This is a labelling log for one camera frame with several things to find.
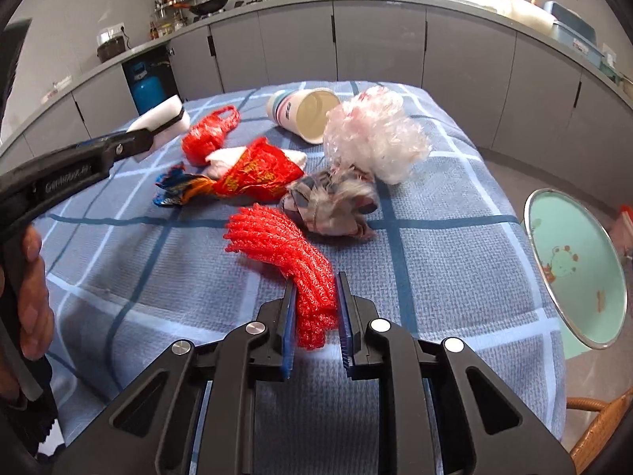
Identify white black sponge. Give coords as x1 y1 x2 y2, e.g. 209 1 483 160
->
127 95 191 162

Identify blue orange snack wrapper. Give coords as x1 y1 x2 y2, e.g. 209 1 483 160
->
152 162 216 208

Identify red plastic bag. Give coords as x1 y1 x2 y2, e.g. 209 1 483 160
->
181 105 241 167

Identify red orange foil wrapper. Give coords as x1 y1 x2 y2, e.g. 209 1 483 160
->
212 137 303 204

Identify striped paper cup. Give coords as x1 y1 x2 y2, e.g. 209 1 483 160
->
266 88 340 145

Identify grey patterned cloth rag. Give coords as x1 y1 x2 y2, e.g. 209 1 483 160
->
279 166 379 240

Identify clear plastic bag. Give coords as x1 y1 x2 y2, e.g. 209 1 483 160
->
323 86 431 186

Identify white paper towel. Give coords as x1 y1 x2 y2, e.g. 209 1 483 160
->
204 146 308 180

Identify person left hand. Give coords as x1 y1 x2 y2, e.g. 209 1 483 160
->
0 224 56 401

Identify blue gas cylinder under counter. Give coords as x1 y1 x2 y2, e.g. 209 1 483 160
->
125 60 167 115

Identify wicker chair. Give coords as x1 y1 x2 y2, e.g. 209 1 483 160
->
567 389 632 474

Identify spice rack with bottles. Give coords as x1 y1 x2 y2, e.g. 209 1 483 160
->
149 0 197 40

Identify black wok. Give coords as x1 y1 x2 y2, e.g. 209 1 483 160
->
189 0 229 17

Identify mint enamel basin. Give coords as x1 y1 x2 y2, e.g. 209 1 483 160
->
523 188 627 359

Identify blue plaid tablecloth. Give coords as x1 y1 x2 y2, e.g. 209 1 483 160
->
38 85 565 446

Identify pink bucket red bag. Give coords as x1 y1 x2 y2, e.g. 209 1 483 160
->
609 205 633 258

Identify grey lower cabinets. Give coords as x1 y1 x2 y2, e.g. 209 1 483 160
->
1 0 632 208

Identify blue dish rack box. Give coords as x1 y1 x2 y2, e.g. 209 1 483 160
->
543 1 603 68

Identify white plastic container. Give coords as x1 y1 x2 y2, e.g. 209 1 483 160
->
496 0 555 36

